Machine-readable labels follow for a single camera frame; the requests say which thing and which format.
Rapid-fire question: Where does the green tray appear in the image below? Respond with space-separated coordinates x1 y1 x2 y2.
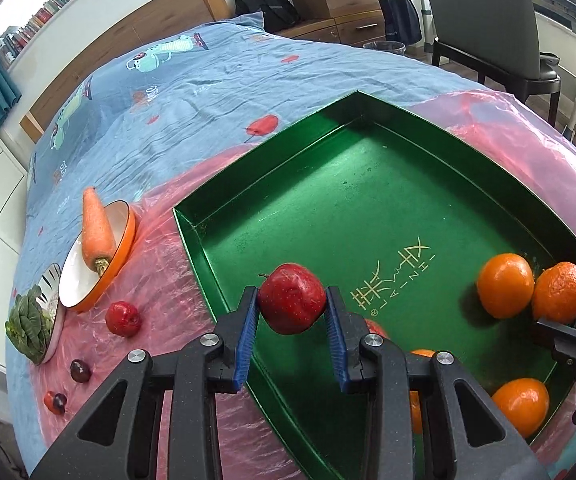
173 90 576 480

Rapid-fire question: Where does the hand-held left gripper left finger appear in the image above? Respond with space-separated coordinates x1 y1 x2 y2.
30 286 260 480

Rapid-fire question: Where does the bok choy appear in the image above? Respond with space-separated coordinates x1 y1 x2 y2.
5 285 55 363

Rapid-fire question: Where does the black tote bag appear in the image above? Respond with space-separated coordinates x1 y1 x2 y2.
378 0 423 47

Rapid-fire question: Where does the striped bowl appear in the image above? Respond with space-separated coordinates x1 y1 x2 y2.
28 262 65 366

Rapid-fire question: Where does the pink plastic sheet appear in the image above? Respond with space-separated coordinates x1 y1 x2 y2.
33 89 576 480

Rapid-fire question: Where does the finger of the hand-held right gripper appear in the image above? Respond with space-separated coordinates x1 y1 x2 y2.
532 317 576 435

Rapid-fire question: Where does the black backpack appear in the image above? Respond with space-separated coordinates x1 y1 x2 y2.
234 0 301 33

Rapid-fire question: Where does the wooden headboard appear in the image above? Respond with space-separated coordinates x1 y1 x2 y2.
19 0 231 143

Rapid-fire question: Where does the low wooden cabinet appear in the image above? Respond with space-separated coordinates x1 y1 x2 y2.
273 10 389 48

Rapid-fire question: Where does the grey chair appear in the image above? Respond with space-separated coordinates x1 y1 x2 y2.
418 0 564 116

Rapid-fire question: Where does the mesh wastebasket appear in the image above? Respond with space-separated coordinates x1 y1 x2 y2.
362 40 407 57

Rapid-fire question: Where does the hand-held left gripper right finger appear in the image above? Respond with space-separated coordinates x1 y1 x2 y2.
324 285 551 480

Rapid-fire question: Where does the row of books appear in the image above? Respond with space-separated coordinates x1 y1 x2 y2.
0 0 129 61

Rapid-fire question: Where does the orange rimmed white plate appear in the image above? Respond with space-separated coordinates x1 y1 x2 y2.
59 200 141 314

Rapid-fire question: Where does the carrot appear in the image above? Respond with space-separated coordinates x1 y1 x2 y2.
81 187 117 277

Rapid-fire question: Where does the large orange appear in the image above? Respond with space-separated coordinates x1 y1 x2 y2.
476 253 536 320

